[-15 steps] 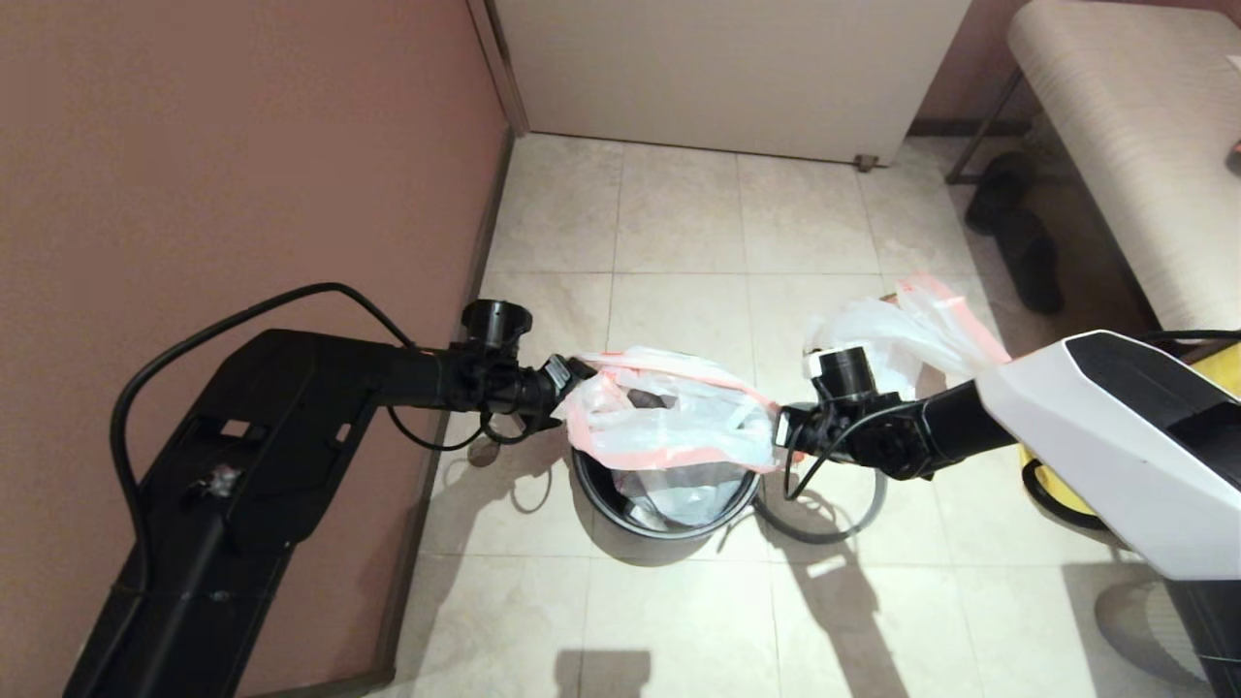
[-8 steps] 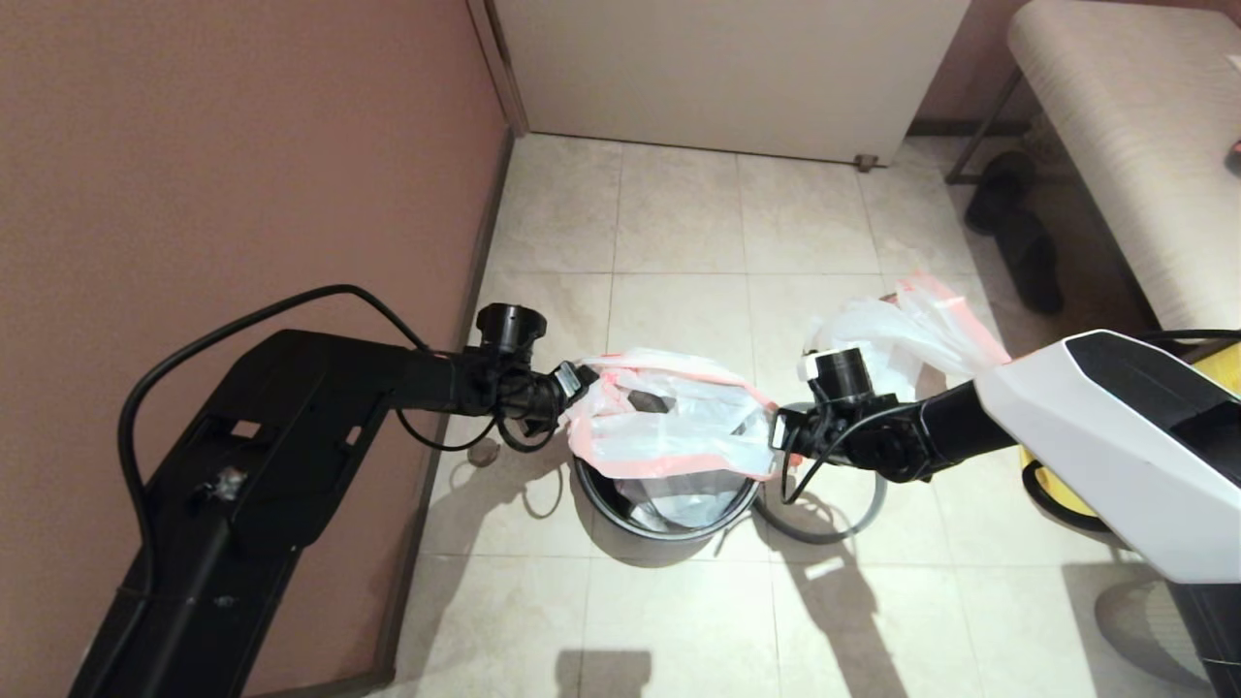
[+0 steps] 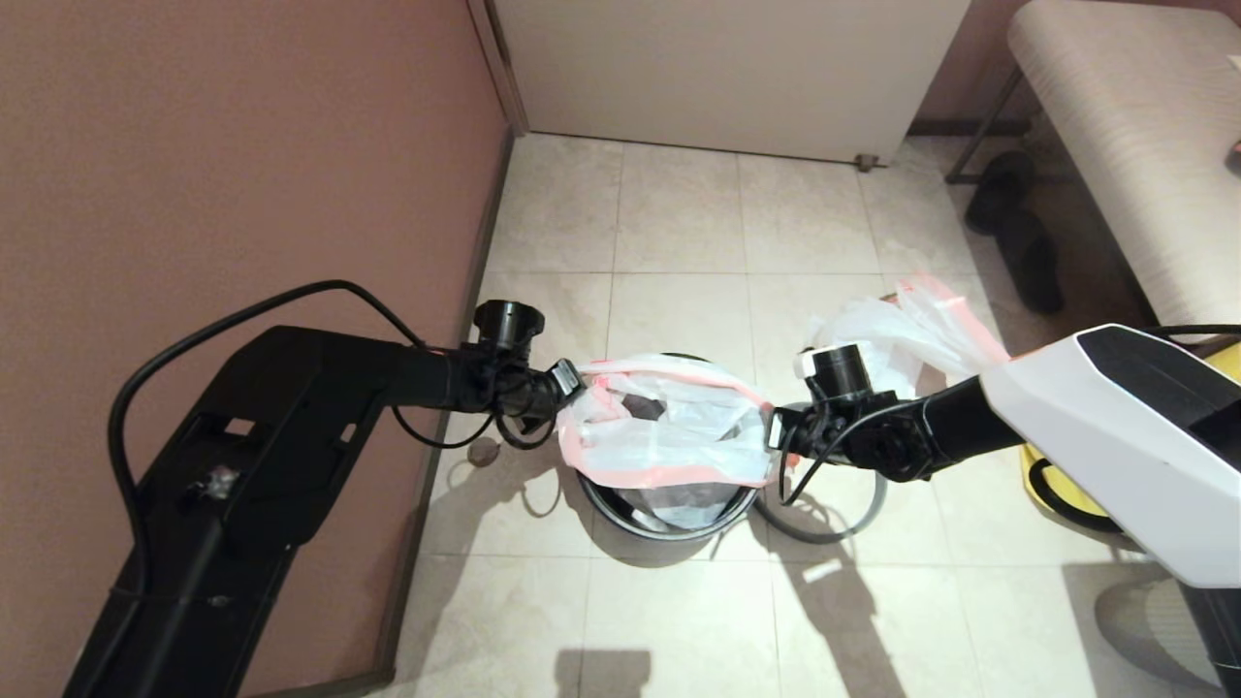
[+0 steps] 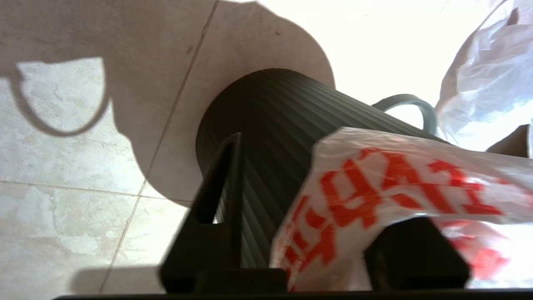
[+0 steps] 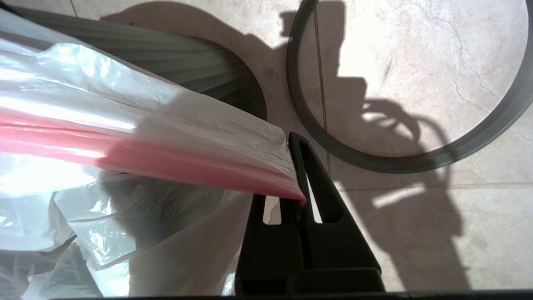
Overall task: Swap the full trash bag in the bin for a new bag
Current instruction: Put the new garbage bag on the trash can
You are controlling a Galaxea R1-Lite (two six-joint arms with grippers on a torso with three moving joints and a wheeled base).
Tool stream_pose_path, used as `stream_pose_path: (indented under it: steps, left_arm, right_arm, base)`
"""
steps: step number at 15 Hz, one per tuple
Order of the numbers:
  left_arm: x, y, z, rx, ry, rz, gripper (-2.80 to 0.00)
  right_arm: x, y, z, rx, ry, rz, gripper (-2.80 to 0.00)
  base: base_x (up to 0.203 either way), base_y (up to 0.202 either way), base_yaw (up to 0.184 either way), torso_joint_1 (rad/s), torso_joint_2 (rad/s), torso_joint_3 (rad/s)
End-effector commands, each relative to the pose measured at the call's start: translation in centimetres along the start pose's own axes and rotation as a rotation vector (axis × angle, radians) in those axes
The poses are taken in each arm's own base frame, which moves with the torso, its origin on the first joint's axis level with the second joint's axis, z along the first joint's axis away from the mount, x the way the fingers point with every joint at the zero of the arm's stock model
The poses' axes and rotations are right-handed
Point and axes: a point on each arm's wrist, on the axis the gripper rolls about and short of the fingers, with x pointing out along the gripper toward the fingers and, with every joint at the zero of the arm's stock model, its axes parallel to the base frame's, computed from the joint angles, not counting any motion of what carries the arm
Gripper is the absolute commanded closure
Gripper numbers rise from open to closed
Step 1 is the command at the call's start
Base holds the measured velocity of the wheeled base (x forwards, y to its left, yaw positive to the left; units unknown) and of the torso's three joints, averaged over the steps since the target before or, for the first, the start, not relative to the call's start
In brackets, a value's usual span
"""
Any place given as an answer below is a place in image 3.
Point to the used white red-print trash bag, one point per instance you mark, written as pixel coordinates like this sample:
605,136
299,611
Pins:
902,330

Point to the red and black object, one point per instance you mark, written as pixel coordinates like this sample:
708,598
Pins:
1235,155

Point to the beige wood-grain bench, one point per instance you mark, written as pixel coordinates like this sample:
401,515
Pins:
1134,145

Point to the black slipper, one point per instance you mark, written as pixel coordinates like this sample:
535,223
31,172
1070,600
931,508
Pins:
999,186
1033,264

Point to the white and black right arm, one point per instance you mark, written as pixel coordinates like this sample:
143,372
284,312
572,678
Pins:
1115,436

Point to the beige door frame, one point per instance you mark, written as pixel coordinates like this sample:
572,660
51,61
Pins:
499,68

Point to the new white red-print plastic bag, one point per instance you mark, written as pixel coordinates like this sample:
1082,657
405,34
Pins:
679,446

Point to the white door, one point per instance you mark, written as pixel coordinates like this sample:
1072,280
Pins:
727,78

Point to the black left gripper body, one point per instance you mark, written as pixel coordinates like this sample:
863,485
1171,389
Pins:
533,388

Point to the small metal door stop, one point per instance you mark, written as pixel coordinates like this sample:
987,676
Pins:
865,161

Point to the grey round cushion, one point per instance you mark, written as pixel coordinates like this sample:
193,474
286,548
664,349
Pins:
1144,630

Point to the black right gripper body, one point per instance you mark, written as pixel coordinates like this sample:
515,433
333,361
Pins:
819,431

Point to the yellow fabric bag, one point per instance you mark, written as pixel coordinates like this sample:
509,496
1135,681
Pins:
1062,490

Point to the round metal floor drain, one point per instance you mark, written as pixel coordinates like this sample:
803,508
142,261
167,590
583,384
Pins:
482,452

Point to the grey metal bench leg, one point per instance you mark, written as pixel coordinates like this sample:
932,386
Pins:
981,128

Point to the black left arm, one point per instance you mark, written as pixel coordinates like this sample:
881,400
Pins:
291,417

